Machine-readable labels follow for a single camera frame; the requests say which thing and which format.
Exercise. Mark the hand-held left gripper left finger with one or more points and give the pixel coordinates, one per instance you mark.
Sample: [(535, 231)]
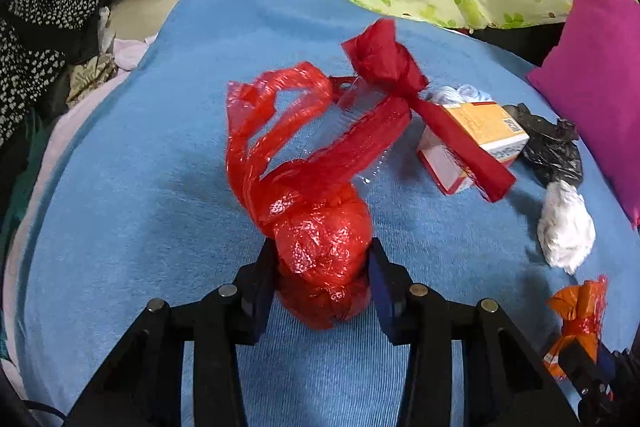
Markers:
[(260, 312)]

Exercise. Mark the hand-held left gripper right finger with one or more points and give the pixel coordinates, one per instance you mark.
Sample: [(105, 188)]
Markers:
[(382, 302)]

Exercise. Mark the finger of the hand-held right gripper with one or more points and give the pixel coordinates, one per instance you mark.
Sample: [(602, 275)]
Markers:
[(582, 367)]

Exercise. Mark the orange wrapper with red plastic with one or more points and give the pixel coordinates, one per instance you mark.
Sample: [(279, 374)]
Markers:
[(575, 302)]

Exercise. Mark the knotted red plastic bag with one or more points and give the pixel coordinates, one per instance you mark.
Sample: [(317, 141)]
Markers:
[(320, 252)]

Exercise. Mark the clear plastic bag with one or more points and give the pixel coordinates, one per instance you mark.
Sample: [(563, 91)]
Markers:
[(352, 107)]

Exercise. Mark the orange and white medicine box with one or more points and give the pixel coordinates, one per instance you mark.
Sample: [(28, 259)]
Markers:
[(500, 127)]

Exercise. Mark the white crumpled plastic bag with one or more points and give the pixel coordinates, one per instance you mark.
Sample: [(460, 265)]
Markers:
[(565, 227)]

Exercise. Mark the blue blanket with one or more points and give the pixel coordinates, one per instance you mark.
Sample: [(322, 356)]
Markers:
[(165, 157)]

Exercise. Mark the crumpled black plastic bag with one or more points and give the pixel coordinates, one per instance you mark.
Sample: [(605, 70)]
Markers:
[(550, 152)]

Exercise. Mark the light blue white bag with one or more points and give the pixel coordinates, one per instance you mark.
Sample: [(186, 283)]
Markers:
[(465, 93)]

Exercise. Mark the red plastic bag with tail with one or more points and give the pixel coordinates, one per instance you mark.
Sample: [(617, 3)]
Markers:
[(385, 62)]

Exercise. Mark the pale pink sheet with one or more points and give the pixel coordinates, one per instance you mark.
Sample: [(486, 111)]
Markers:
[(60, 132)]

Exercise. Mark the beige patterned cloth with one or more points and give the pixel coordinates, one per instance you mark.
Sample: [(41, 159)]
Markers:
[(90, 74)]

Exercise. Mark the magenta pillow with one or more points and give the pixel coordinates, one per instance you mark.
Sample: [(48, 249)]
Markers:
[(595, 67)]

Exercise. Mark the cream cushion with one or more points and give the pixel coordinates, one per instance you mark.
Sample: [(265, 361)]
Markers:
[(145, 14)]

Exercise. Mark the black white dotted cloth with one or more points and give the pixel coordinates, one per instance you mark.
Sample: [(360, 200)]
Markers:
[(35, 37)]

